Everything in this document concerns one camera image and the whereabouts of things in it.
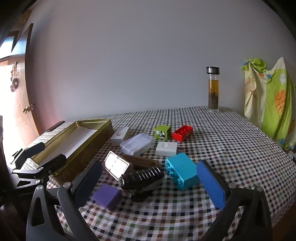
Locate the clear plastic box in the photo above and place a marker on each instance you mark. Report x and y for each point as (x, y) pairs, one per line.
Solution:
(137, 144)

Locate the white charger plug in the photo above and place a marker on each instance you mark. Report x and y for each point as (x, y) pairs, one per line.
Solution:
(165, 148)

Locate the green toy building block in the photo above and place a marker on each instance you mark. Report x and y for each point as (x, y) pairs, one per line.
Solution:
(163, 133)

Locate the dark mobile phone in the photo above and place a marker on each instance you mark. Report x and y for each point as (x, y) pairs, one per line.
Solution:
(55, 126)

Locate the checkered tablecloth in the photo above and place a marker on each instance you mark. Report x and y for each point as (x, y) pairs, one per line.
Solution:
(231, 150)

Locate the glass tea bottle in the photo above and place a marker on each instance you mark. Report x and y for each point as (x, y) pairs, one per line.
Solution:
(212, 92)

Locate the wooden door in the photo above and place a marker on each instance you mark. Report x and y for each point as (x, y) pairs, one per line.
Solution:
(16, 97)

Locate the small white cardboard box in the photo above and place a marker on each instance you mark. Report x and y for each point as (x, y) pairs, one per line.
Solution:
(119, 136)

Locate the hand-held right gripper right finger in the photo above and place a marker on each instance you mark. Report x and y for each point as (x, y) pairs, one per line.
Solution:
(210, 185)

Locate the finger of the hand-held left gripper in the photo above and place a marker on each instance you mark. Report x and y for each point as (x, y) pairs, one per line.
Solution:
(54, 162)
(34, 148)

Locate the brown comb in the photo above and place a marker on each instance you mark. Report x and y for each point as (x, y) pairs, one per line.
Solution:
(141, 162)

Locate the black ribbed clip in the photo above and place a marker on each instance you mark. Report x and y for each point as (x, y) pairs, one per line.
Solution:
(141, 177)

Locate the green printed cloth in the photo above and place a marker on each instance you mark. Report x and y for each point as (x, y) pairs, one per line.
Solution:
(270, 104)

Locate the gold door ornament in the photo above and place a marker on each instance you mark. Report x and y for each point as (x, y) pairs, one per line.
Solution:
(14, 76)

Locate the small metal mirror case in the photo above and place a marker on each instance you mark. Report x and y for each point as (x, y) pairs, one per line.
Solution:
(115, 165)

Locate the gold metal tin box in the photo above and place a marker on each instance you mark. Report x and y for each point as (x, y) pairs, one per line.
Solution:
(97, 141)

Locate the purple cube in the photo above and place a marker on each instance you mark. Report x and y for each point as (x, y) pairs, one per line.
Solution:
(106, 195)

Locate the cyan toy building block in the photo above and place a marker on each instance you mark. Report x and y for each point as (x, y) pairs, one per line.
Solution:
(182, 170)

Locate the red toy building block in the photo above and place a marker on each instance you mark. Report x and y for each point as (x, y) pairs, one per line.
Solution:
(182, 134)

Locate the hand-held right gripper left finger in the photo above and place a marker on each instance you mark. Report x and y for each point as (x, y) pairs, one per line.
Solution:
(87, 183)

